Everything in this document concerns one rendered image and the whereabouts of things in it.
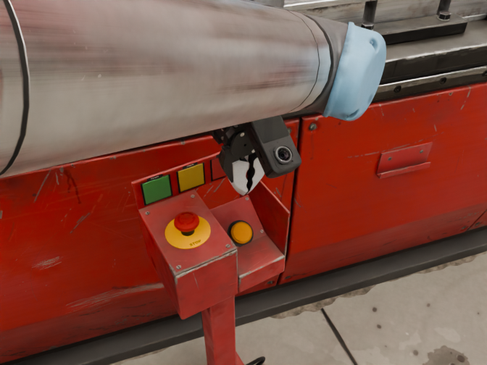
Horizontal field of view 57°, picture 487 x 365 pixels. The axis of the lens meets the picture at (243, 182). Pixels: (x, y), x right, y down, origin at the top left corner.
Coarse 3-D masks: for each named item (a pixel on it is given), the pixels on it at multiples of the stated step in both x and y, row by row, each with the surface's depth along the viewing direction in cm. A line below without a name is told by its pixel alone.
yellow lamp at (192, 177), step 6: (192, 168) 75; (198, 168) 76; (180, 174) 75; (186, 174) 75; (192, 174) 76; (198, 174) 77; (180, 180) 76; (186, 180) 76; (192, 180) 77; (198, 180) 78; (180, 186) 76; (186, 186) 77; (192, 186) 78
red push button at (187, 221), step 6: (180, 216) 70; (186, 216) 70; (192, 216) 70; (174, 222) 69; (180, 222) 69; (186, 222) 69; (192, 222) 69; (198, 222) 69; (180, 228) 68; (186, 228) 68; (192, 228) 69; (186, 234) 70; (192, 234) 71
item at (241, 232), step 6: (240, 222) 79; (234, 228) 78; (240, 228) 79; (246, 228) 79; (234, 234) 78; (240, 234) 78; (246, 234) 79; (234, 240) 78; (240, 240) 78; (246, 240) 79
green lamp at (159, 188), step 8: (168, 176) 74; (144, 184) 72; (152, 184) 73; (160, 184) 74; (168, 184) 75; (144, 192) 73; (152, 192) 74; (160, 192) 75; (168, 192) 76; (152, 200) 75
